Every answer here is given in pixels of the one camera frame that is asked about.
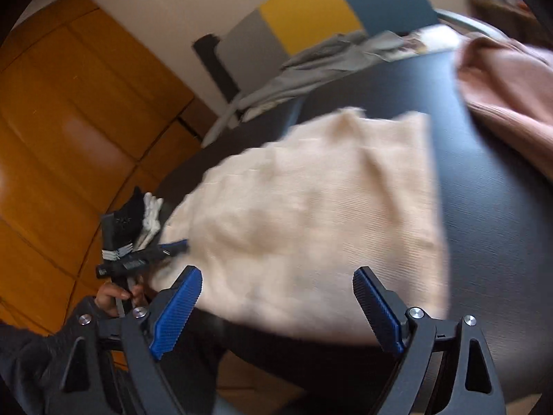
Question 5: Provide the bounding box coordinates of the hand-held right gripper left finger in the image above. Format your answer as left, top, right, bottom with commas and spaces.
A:
58, 265, 204, 415

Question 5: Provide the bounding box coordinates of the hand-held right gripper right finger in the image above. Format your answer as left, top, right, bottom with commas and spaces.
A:
352, 266, 506, 415

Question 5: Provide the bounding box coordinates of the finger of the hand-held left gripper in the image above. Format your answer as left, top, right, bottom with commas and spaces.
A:
158, 239, 191, 258

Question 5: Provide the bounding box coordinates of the beige knit sweater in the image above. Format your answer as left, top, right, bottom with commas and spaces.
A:
149, 107, 452, 347

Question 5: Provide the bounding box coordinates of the person's left forearm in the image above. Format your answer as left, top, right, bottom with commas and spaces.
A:
0, 296, 130, 415

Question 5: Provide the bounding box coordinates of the person's left hand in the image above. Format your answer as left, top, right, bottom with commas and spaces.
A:
95, 281, 150, 316

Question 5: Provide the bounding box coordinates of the white fringed cloth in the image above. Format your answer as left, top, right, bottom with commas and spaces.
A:
136, 192, 167, 247

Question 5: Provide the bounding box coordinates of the grey garment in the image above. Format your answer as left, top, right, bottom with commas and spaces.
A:
235, 30, 407, 122

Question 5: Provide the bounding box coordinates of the pink knit sweater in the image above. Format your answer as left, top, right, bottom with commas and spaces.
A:
451, 37, 553, 182

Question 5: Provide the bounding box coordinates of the grey yellow blue sofa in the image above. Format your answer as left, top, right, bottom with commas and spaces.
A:
192, 0, 506, 148

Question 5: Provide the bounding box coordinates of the cream cushion with lettering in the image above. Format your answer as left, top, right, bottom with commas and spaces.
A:
380, 24, 465, 61

